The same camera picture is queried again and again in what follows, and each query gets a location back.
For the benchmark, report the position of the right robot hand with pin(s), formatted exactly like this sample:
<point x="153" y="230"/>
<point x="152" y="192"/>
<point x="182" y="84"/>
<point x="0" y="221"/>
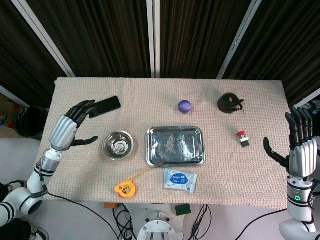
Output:
<point x="302" y="152"/>

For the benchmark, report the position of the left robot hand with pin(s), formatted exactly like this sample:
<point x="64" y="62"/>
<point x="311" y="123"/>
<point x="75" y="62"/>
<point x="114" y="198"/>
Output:
<point x="63" y="131"/>

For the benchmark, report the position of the silver metal bowl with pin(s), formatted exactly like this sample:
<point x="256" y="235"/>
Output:
<point x="118" y="145"/>

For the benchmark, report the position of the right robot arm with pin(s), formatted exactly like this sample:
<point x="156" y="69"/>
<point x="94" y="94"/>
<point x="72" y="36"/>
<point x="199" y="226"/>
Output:
<point x="299" y="205"/>

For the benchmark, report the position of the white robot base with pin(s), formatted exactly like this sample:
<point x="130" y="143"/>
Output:
<point x="160" y="225"/>

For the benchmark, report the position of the rectangular silver metal tray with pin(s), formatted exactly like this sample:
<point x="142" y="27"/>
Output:
<point x="175" y="146"/>

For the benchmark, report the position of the black trash bin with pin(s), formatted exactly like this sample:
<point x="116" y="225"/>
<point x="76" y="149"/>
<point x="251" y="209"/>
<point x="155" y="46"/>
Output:
<point x="30" y="122"/>

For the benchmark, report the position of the black smartphone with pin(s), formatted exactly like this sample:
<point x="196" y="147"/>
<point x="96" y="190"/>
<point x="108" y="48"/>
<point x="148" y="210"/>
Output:
<point x="105" y="106"/>

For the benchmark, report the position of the cardboard box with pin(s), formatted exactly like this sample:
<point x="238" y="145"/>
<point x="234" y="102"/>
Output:
<point x="7" y="110"/>

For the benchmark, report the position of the red emergency stop button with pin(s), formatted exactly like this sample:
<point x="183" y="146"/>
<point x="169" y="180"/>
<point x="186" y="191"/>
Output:
<point x="242" y="139"/>

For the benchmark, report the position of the yellow tape measure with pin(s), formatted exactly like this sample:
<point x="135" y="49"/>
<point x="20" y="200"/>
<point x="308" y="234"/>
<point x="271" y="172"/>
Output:
<point x="125" y="189"/>

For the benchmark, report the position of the black funnel-shaped cup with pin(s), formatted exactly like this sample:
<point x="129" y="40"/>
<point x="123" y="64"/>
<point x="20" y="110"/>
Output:
<point x="229" y="103"/>

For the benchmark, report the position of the beige woven tablecloth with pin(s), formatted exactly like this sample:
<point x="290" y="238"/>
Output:
<point x="165" y="185"/>

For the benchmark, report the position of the purple ball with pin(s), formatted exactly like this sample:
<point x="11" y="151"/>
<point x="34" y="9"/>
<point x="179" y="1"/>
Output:
<point x="185" y="106"/>

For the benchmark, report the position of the blue wet wipes pack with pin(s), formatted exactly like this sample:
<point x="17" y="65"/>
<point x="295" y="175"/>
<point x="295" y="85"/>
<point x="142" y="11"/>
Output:
<point x="180" y="181"/>

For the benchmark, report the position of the green sponge block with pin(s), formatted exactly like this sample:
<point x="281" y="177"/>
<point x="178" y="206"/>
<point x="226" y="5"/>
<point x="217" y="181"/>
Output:
<point x="182" y="209"/>

